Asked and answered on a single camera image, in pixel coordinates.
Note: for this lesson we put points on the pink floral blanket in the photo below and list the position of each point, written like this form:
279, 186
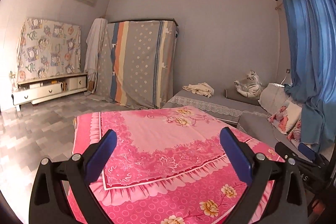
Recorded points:
168, 166

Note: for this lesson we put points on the white tiger plush toy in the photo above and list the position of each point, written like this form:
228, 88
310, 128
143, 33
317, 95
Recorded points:
249, 87

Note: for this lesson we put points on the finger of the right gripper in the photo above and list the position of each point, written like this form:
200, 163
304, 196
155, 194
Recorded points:
307, 151
286, 153

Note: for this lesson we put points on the blue curtain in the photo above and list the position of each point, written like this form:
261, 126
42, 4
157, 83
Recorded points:
311, 33

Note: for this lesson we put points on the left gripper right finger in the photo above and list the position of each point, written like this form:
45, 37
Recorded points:
287, 201

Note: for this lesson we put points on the striped grey cover sheet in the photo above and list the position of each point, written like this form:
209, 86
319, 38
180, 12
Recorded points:
136, 61

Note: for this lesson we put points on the baby print pillow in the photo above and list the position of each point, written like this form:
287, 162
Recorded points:
285, 117
295, 134

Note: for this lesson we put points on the white TV cabinet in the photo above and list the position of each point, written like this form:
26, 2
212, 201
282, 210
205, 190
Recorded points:
41, 90

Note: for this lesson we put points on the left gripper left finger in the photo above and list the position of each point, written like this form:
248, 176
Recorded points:
49, 203

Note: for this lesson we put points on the white hanging cloth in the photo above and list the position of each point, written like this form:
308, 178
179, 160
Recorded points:
94, 43

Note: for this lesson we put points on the grey cushion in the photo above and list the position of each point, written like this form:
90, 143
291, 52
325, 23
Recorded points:
272, 97

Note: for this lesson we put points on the beige crumpled cloth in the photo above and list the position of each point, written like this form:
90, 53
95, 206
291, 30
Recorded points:
202, 89

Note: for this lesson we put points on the cartoon print cover cloth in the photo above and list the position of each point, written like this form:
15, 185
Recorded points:
47, 48

